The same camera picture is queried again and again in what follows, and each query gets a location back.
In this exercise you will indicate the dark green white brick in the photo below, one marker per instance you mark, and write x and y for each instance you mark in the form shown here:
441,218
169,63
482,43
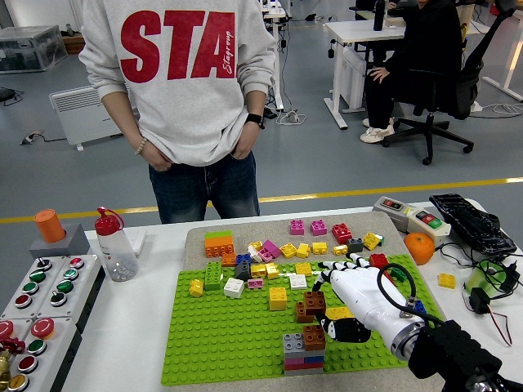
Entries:
381,241

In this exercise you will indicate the green studded baseplate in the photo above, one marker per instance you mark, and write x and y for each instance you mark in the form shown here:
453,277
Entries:
229,326

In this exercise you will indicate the person's left forearm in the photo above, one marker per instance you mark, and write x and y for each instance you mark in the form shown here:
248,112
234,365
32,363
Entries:
256,104

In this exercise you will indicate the black wristwatch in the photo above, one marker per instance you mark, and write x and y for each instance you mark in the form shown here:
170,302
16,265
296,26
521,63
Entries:
255,119

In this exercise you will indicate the clear bottle red cap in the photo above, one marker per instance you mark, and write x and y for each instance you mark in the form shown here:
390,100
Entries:
116,253

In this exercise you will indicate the small pink flat brick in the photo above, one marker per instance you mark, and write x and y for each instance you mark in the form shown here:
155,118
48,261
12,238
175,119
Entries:
255,284

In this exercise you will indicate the white ribbed panel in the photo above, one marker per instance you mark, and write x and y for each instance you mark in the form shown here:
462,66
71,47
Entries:
351,81

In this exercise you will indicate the white desk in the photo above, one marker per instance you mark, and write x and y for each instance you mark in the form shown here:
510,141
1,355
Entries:
279,73
359,30
514,61

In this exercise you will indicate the magenta flat brick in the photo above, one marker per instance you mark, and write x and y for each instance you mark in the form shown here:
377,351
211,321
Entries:
294,361

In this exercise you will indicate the white black-fingered right robot hand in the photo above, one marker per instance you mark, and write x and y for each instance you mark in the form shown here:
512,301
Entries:
359,290

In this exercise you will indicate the orange cylinder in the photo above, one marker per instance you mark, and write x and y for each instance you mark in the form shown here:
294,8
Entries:
49,226

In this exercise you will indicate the wooden crate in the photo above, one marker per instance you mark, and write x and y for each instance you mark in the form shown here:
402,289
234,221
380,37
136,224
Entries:
71,45

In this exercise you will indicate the person's left hand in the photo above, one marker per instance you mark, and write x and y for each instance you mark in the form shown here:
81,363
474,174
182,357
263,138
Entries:
247,139

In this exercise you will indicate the person's right forearm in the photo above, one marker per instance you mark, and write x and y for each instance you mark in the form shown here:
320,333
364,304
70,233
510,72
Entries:
122,122

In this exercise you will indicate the light pink brick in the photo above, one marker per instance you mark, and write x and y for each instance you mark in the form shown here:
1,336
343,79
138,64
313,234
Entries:
265,256

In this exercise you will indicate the lime green flat brick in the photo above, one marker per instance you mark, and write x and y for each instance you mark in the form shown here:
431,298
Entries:
218,234

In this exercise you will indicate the grey station red green buttons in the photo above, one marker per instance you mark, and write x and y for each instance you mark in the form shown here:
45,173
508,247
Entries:
414,214

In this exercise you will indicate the wide red brick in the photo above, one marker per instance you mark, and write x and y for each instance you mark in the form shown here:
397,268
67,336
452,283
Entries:
390,277

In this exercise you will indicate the grey studded brick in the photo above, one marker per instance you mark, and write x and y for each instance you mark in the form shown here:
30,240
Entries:
293,344

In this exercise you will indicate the small yellow brick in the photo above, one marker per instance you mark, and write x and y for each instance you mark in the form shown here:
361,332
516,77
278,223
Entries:
256,245
340,250
196,288

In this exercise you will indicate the small orange brick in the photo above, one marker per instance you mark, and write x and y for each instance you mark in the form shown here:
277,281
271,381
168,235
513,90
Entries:
229,260

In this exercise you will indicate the magenta sloped brick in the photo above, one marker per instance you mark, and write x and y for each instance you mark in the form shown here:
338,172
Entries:
271,247

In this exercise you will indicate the black office chair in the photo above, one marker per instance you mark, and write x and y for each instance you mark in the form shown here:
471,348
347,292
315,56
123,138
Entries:
468,98

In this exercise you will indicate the black bottle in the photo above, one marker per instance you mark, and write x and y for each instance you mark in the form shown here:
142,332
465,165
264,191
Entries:
379,16

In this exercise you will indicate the white switch plate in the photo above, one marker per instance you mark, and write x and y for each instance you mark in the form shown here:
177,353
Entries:
139,241

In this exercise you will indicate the blue flat brick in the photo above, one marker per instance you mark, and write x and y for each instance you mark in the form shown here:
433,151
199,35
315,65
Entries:
314,360

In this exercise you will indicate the black floor adapter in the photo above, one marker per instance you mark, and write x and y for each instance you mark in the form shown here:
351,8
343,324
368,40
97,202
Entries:
270,113

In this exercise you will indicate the white floor adapter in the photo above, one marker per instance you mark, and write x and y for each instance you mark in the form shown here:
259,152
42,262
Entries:
292,117

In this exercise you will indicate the small blue brick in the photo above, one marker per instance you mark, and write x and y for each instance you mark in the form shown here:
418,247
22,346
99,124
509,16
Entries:
243,259

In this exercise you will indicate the black power plug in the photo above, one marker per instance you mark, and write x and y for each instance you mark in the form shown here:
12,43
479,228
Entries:
510,277

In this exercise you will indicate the person's right hand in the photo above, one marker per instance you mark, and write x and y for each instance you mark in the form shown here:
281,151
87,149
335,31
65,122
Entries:
155,159

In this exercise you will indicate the dark grey sloped brick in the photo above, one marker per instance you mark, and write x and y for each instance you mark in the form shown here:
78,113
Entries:
243,271

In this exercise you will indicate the white power strip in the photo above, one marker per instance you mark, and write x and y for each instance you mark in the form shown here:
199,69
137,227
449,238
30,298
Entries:
477,107

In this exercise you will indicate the white box with mushroom button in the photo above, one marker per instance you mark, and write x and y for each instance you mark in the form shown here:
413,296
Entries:
57,347
22,324

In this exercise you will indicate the tall yellow brick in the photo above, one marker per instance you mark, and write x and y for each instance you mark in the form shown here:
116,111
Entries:
278,299

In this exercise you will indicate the black plastic-wrapped device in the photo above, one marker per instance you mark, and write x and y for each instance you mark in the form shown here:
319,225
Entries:
470,222

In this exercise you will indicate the grey block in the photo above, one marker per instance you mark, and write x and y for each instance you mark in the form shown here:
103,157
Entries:
75,243

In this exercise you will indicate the grey station red black buttons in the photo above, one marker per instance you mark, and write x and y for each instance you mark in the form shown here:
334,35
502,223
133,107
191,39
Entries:
382,206

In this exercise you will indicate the floor socket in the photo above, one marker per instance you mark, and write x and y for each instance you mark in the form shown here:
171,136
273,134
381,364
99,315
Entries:
30,139

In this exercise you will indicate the tall lime green brick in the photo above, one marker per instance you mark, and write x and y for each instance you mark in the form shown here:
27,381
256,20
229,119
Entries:
213,277

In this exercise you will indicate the orange fruit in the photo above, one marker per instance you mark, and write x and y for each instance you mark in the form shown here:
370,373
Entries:
418,248

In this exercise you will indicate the large orange brick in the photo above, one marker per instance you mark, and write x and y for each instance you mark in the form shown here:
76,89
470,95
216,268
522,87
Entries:
219,247

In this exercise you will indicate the white panel heater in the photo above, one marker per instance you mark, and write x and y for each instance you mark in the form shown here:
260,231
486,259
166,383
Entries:
73,118

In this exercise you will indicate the person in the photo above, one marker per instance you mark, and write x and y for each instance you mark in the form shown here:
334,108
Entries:
425,53
175,114

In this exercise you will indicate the brass fitting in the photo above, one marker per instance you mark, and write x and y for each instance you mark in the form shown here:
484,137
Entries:
4,367

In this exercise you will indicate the small black module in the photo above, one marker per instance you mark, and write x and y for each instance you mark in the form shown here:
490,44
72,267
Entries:
479,300

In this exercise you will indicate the narrow white brick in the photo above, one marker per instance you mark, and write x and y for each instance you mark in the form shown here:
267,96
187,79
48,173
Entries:
253,254

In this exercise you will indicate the red flat brick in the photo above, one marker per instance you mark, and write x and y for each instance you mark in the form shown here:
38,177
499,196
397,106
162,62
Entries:
304,366

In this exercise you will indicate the grey flat brick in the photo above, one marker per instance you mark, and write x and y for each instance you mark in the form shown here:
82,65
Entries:
304,372

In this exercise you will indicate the yellow curved brick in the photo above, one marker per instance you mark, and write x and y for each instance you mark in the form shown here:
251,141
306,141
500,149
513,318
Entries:
341,313

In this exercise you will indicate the green tape roll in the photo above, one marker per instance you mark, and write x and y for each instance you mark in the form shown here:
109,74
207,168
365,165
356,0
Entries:
474,281

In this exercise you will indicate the white box with green buttons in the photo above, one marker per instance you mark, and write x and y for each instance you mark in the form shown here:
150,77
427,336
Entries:
43,292
79,288

